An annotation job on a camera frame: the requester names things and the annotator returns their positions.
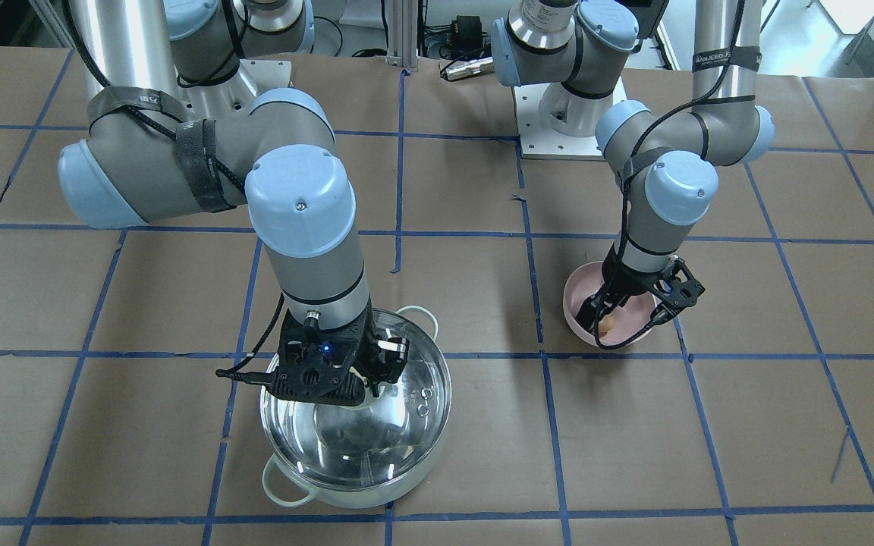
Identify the glass pot lid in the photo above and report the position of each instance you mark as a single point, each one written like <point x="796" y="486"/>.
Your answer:
<point x="365" y="417"/>

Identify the brown paper table mat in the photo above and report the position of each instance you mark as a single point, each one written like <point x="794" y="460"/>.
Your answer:
<point x="749" y="420"/>

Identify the brown egg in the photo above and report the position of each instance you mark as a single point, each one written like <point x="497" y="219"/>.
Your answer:
<point x="606" y="324"/>

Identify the pale green cooking pot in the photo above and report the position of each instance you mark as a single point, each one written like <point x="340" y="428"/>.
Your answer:
<point x="353" y="425"/>

